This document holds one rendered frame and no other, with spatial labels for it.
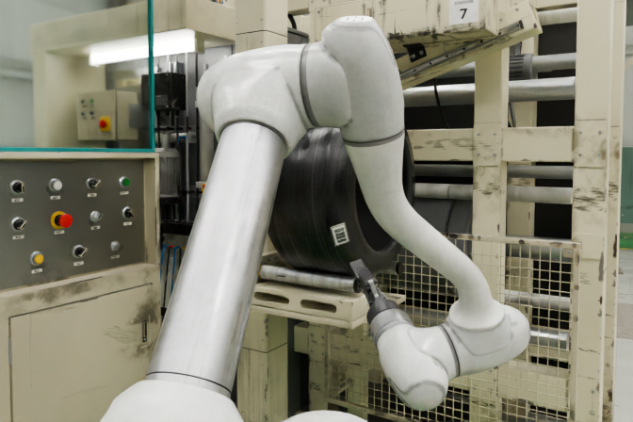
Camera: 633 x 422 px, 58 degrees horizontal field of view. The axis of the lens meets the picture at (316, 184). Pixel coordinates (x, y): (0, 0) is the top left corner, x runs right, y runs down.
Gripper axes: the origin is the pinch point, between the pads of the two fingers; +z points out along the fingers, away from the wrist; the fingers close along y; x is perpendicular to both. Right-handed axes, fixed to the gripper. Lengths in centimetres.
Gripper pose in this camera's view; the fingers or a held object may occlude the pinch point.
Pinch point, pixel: (360, 270)
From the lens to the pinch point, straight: 139.5
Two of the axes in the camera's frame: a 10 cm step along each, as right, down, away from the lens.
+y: 2.7, 8.4, 4.7
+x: 9.4, -3.4, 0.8
